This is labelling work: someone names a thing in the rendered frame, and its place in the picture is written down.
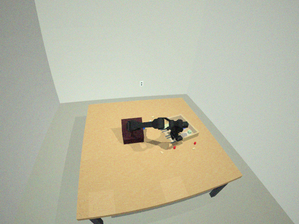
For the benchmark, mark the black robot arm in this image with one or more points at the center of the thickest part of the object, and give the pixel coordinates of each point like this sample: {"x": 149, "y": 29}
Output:
{"x": 157, "y": 124}

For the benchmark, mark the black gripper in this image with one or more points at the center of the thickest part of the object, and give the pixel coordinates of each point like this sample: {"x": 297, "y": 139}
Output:
{"x": 174, "y": 134}

